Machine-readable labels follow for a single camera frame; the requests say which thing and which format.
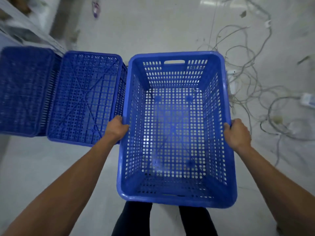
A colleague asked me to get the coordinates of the person's right hand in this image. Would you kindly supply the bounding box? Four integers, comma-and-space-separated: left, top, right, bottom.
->
223, 118, 252, 153

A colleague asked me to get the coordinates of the person's left hand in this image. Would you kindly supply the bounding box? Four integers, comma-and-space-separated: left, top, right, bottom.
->
104, 115, 129, 143

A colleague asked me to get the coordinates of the blue perforated plastic crate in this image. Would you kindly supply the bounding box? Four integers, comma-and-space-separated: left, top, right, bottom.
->
117, 51, 238, 209

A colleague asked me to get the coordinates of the person's left forearm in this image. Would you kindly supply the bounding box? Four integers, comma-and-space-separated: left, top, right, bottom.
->
0, 138, 119, 236

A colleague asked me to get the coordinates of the person's right forearm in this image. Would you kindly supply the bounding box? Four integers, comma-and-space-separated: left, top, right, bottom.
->
234, 144, 315, 236

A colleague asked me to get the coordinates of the white power adapter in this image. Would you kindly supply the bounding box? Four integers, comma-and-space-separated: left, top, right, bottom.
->
227, 69, 238, 96

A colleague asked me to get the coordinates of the upturned blue plastic crate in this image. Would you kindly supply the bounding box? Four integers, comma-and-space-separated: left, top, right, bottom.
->
0, 46, 62, 138
46, 51, 128, 147

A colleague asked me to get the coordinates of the person's left leg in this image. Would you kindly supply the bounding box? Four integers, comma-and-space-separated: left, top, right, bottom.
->
111, 201, 153, 236

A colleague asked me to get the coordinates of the person's leg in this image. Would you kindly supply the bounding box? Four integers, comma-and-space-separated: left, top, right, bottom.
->
111, 201, 153, 236
179, 206, 218, 236

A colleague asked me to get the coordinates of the person's right leg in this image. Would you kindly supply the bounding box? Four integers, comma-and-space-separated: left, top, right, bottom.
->
179, 206, 218, 236

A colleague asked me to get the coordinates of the tangle of white cables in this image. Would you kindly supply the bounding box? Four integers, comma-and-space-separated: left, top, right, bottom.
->
197, 0, 315, 167

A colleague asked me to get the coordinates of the grey metal shelf frame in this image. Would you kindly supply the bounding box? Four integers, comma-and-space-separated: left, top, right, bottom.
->
0, 0, 68, 57

